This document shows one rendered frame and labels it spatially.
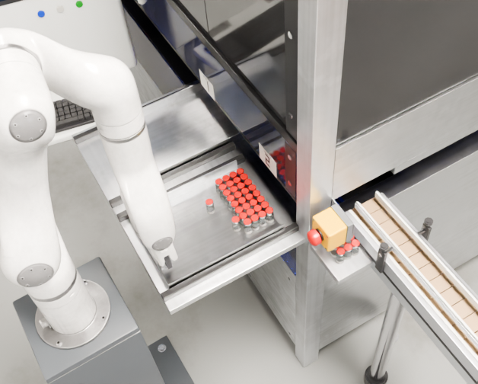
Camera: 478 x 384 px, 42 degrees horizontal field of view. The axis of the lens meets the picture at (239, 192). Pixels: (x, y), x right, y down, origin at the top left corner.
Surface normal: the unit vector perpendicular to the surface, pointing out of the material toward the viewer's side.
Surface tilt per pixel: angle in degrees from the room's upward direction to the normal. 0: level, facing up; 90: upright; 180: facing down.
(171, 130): 0
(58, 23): 90
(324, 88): 90
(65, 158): 0
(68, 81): 73
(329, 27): 90
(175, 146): 0
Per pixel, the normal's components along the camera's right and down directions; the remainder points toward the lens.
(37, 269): 0.48, 0.46
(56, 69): -0.48, 0.40
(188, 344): -0.07, -0.60
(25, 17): 0.32, 0.74
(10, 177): -0.08, 0.70
